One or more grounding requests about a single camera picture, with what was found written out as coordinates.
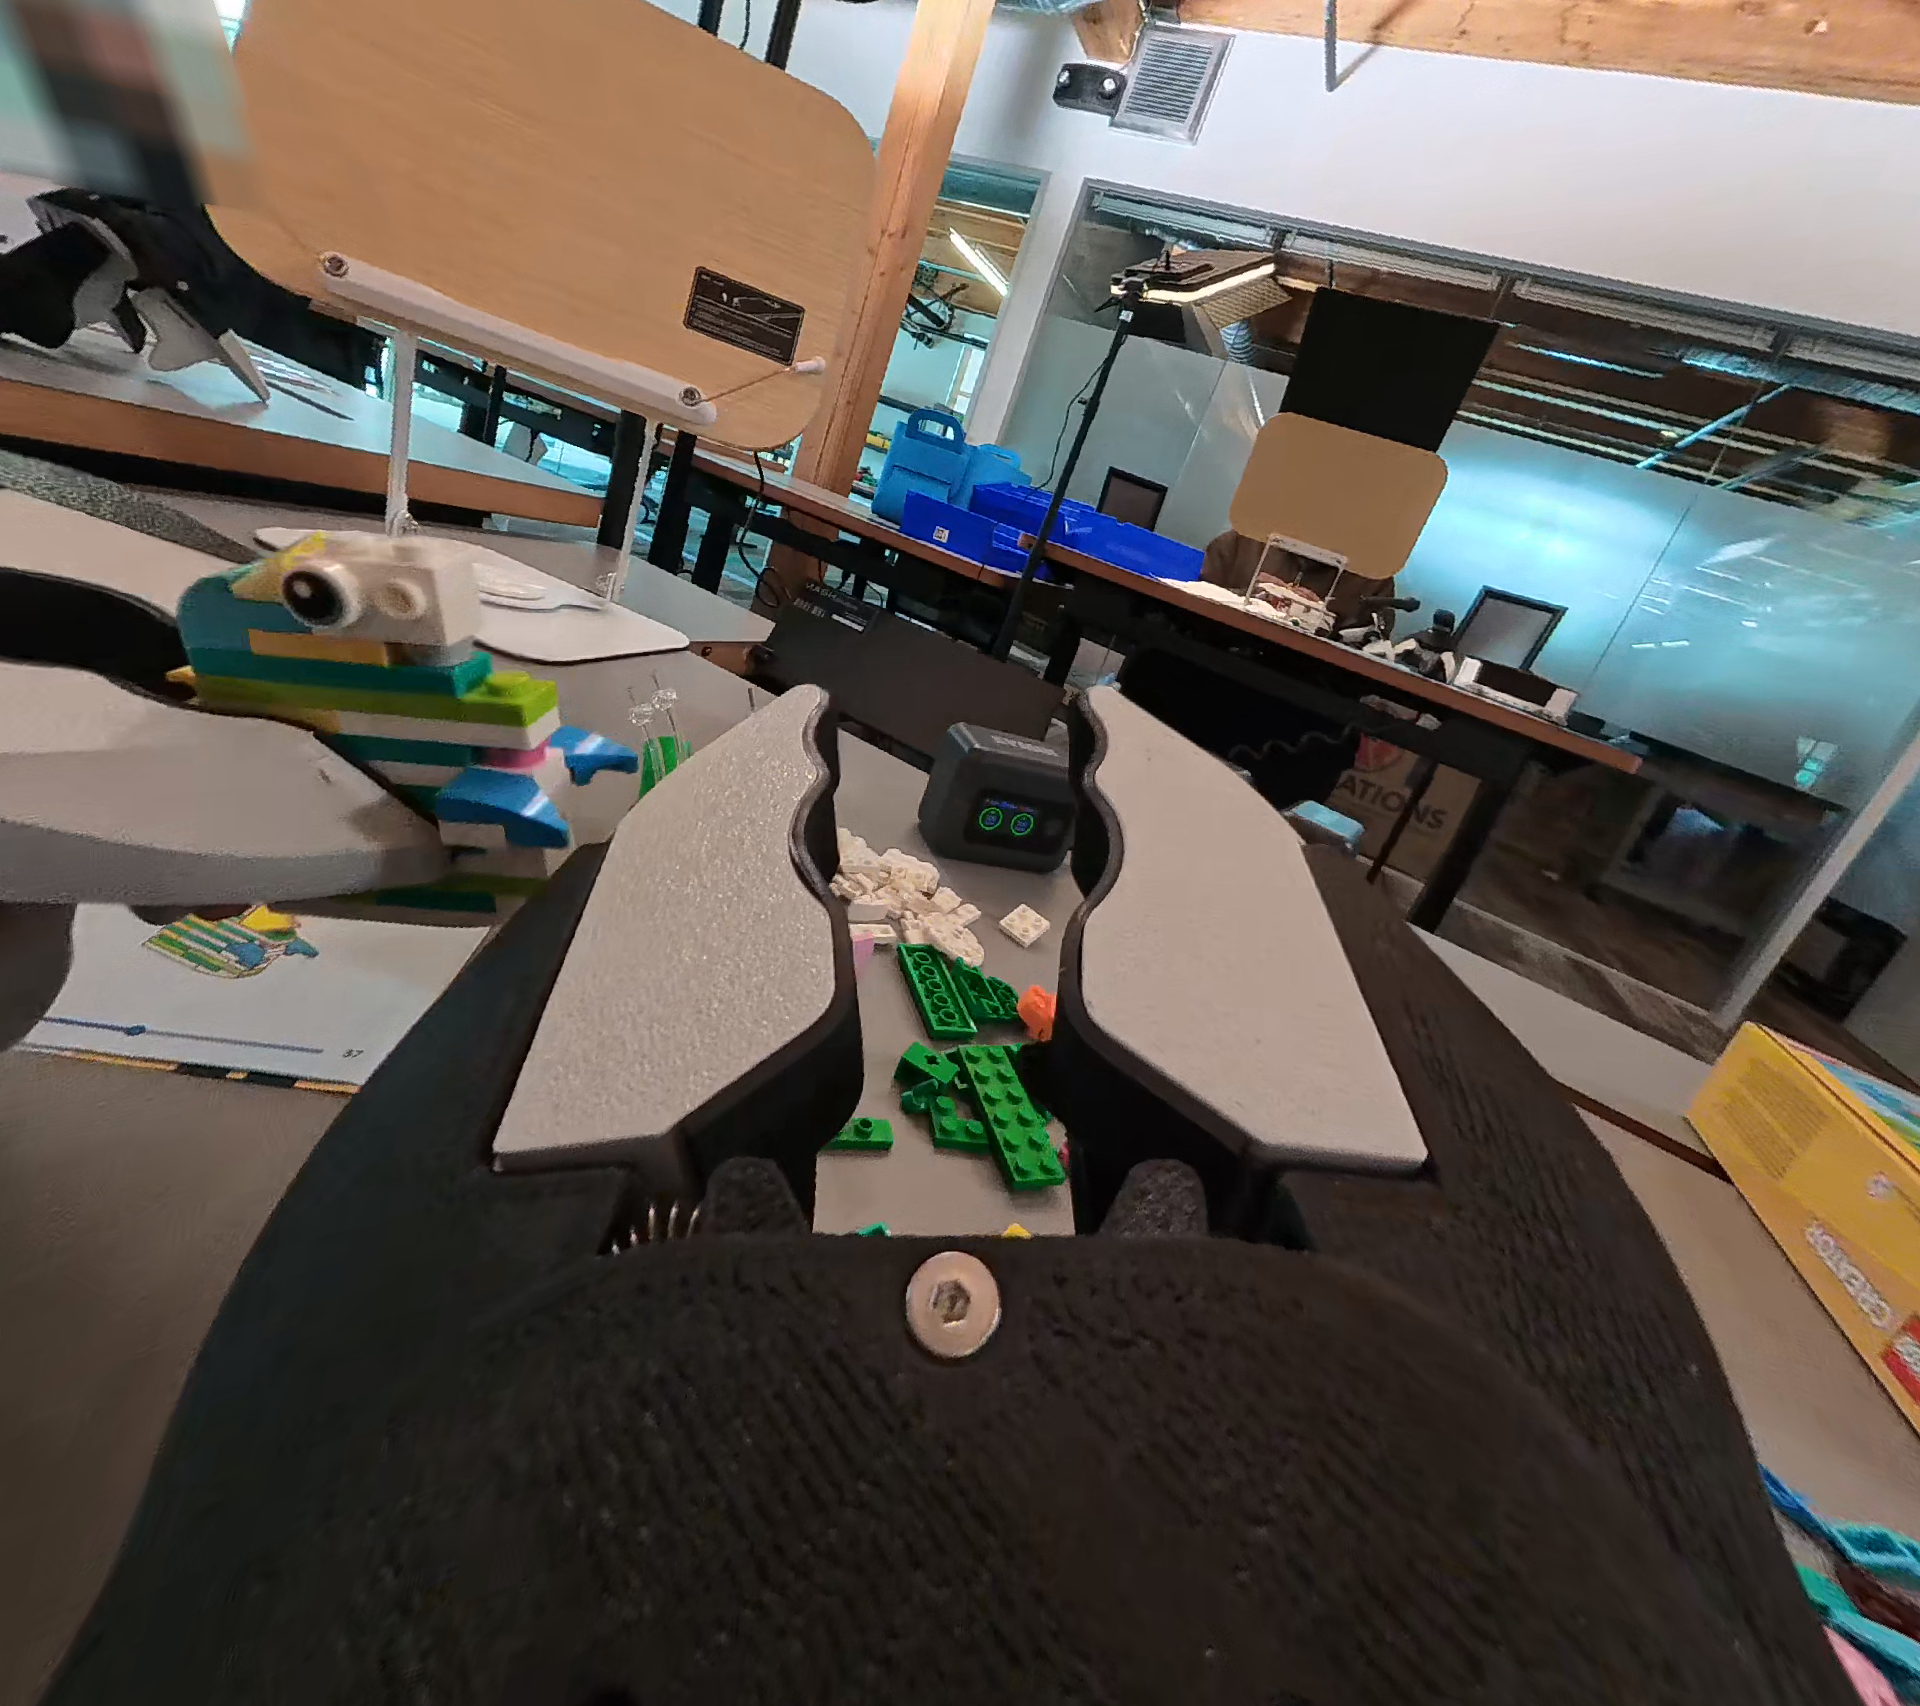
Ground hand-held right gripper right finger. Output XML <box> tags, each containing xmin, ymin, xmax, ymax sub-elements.
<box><xmin>1053</xmin><ymin>682</ymin><xmax>1430</xmax><ymax>1178</ymax></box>

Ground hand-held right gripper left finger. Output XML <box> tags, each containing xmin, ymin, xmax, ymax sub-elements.
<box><xmin>491</xmin><ymin>682</ymin><xmax>863</xmax><ymax>1171</ymax></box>

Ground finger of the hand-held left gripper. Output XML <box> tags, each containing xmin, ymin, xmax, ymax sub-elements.
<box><xmin>0</xmin><ymin>660</ymin><xmax>455</xmax><ymax>907</ymax></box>
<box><xmin>0</xmin><ymin>562</ymin><xmax>198</xmax><ymax>704</ymax></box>

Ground brick instruction booklet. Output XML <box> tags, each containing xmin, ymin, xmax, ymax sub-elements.
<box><xmin>26</xmin><ymin>902</ymin><xmax>500</xmax><ymax>1095</ymax></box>

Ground striped brick fish model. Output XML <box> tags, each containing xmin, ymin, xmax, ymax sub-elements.
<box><xmin>163</xmin><ymin>529</ymin><xmax>642</xmax><ymax>916</ymax></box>

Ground grey desk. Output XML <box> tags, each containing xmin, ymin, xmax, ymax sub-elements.
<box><xmin>0</xmin><ymin>489</ymin><xmax>1920</xmax><ymax>1706</ymax></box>

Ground pile of white bricks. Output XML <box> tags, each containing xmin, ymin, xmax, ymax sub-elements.
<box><xmin>825</xmin><ymin>824</ymin><xmax>995</xmax><ymax>968</ymax></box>

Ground cardboard box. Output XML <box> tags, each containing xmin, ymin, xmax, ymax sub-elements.
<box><xmin>1332</xmin><ymin>728</ymin><xmax>1467</xmax><ymax>864</ymax></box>

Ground pile of green bricks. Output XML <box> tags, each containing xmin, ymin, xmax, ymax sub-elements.
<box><xmin>817</xmin><ymin>938</ymin><xmax>1073</xmax><ymax>1194</ymax></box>

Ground dark grey power station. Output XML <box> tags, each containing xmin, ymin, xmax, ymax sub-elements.
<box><xmin>914</xmin><ymin>716</ymin><xmax>1078</xmax><ymax>873</ymax></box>

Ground brown wooden table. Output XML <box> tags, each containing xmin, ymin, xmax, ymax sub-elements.
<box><xmin>659</xmin><ymin>445</ymin><xmax>1647</xmax><ymax>936</ymax></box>

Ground clear acrylic stand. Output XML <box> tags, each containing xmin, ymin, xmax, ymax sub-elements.
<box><xmin>1248</xmin><ymin>531</ymin><xmax>1356</xmax><ymax>610</ymax></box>

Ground blue plastic bin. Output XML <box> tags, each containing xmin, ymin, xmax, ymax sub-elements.
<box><xmin>896</xmin><ymin>478</ymin><xmax>1211</xmax><ymax>585</ymax></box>

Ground light wooden panel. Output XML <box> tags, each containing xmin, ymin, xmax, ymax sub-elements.
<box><xmin>206</xmin><ymin>0</ymin><xmax>882</xmax><ymax>668</ymax></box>
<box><xmin>1226</xmin><ymin>409</ymin><xmax>1452</xmax><ymax>577</ymax></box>

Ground blue carry case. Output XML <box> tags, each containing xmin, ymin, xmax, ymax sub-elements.
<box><xmin>869</xmin><ymin>403</ymin><xmax>979</xmax><ymax>526</ymax></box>

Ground black tripod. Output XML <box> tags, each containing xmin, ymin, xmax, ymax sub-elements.
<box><xmin>986</xmin><ymin>262</ymin><xmax>1189</xmax><ymax>661</ymax></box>

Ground yellow brick set box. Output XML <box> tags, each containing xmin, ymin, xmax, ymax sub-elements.
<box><xmin>1684</xmin><ymin>1020</ymin><xmax>1920</xmax><ymax>1434</ymax></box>

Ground dark wall panel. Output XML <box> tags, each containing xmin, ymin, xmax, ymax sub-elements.
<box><xmin>1278</xmin><ymin>284</ymin><xmax>1506</xmax><ymax>457</ymax></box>

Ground wooden post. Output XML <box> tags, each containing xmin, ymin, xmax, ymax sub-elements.
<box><xmin>792</xmin><ymin>0</ymin><xmax>1055</xmax><ymax>496</ymax></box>

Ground white wall vent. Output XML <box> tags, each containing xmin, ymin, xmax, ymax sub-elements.
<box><xmin>1105</xmin><ymin>21</ymin><xmax>1237</xmax><ymax>147</ymax></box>

